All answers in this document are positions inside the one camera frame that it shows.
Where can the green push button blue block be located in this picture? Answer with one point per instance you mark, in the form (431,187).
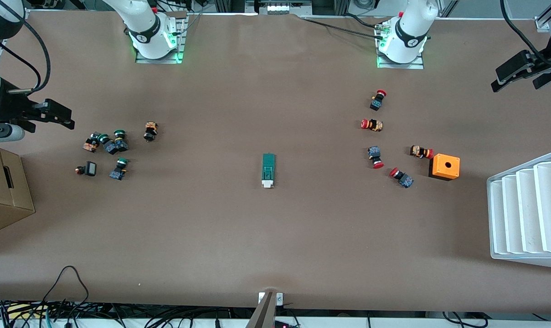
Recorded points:
(121,145)
(109,146)
(118,172)

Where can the white light bar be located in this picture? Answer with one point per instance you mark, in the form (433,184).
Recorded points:
(279,7)

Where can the small device red light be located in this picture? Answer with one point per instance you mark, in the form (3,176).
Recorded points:
(280,325)

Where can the black square button red tail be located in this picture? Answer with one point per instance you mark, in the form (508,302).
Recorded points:
(90,168)

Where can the orange box with hole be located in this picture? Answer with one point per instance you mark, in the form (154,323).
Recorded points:
(446,166)

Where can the red push button orange block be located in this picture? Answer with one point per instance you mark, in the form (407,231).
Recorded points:
(419,151)
(375,125)

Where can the aluminium camera post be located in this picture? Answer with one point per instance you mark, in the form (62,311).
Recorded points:
(262,314)

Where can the silver mounting bracket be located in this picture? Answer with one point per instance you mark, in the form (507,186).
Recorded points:
(279,298)
(261,298)

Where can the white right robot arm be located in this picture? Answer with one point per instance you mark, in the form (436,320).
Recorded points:
(147,27)

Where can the white ribbed tray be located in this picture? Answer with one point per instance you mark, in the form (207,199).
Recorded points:
(526,214)

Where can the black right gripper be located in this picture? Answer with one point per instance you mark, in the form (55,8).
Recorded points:
(12,107)

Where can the aluminium frame profile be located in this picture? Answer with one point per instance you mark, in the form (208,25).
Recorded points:
(545,20)

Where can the brown cardboard box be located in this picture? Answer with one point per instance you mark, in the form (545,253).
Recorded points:
(2,196)

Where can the red push button blue block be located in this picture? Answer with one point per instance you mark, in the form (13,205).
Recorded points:
(376,104)
(405,179)
(374,152)

